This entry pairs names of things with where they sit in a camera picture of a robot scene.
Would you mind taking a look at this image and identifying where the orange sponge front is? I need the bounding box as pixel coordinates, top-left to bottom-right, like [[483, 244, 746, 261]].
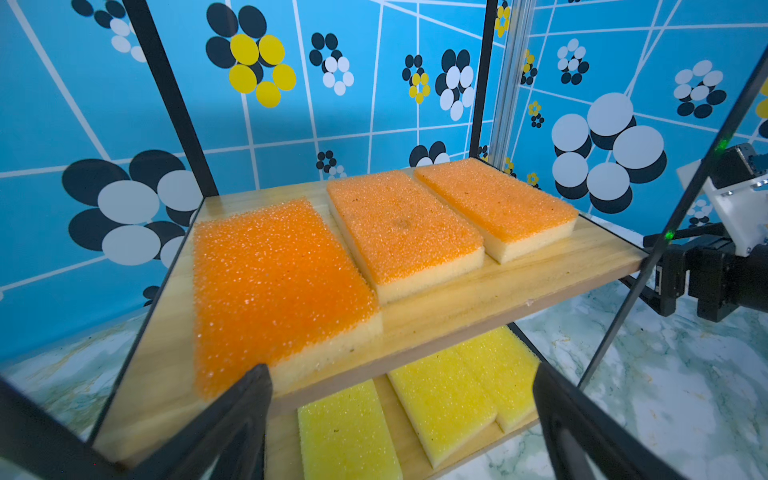
[[413, 159, 578, 264]]

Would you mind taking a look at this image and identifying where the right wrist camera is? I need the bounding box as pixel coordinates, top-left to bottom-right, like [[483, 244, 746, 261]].
[[700, 143, 767, 257]]

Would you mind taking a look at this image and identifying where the orange sponge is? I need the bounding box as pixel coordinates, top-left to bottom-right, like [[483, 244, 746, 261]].
[[413, 159, 578, 264], [193, 198, 383, 399], [327, 171, 485, 304]]

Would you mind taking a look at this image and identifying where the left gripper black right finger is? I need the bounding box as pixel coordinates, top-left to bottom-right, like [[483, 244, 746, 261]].
[[533, 362, 682, 479]]

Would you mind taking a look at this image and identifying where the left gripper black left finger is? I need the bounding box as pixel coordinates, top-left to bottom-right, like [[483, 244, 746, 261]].
[[123, 364, 273, 479]]

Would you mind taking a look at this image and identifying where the yellow sponge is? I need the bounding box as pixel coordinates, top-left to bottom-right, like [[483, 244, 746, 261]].
[[387, 348, 498, 468], [454, 326, 540, 434], [298, 380, 403, 479]]

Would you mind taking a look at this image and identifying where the wooden three-tier shelf black frame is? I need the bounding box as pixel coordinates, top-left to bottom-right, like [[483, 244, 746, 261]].
[[0, 0, 768, 480]]

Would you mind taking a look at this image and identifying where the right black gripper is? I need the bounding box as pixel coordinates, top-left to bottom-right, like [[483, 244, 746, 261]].
[[641, 224, 767, 322]]

